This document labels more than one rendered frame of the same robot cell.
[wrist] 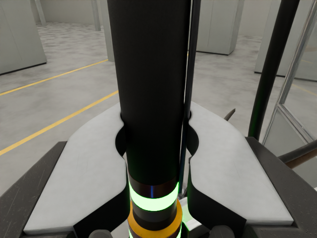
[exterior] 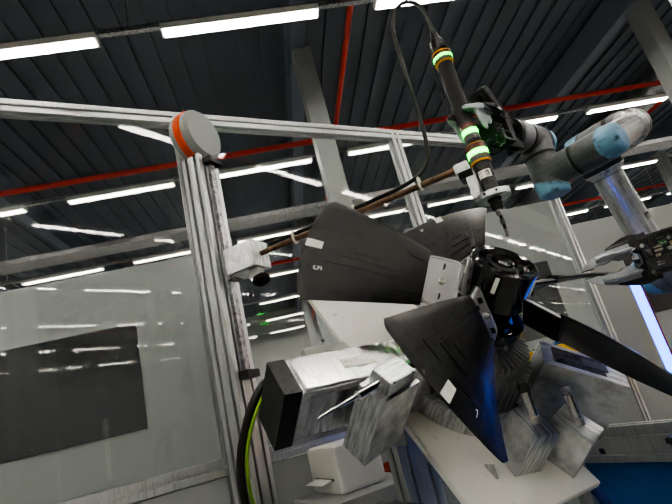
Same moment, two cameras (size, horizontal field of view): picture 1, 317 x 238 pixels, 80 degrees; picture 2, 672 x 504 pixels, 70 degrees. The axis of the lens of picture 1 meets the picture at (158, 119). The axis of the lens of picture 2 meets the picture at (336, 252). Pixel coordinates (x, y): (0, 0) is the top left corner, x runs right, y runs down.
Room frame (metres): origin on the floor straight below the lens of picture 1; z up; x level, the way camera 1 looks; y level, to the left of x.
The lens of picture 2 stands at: (0.94, 0.51, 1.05)
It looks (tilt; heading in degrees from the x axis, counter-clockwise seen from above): 17 degrees up; 231
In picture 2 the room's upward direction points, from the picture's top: 14 degrees counter-clockwise
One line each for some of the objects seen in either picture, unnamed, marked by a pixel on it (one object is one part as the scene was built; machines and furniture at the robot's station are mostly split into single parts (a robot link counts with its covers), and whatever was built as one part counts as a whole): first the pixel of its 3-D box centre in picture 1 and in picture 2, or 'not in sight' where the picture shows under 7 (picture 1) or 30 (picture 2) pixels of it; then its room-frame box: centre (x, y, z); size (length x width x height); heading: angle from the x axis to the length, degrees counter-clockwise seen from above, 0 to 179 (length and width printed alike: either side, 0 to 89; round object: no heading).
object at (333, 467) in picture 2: not in sight; (339, 465); (0.19, -0.60, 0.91); 0.17 x 0.16 x 0.11; 82
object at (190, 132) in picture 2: not in sight; (195, 138); (0.41, -0.64, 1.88); 0.17 x 0.15 x 0.16; 172
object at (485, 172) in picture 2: not in sight; (463, 114); (0.09, 0.00, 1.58); 0.04 x 0.04 x 0.46
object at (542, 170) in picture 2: not in sight; (554, 172); (-0.19, 0.01, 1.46); 0.11 x 0.08 x 0.11; 92
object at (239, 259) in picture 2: not in sight; (245, 260); (0.37, -0.56, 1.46); 0.10 x 0.07 x 0.08; 117
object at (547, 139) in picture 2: not in sight; (533, 141); (-0.19, -0.01, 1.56); 0.11 x 0.08 x 0.09; 2
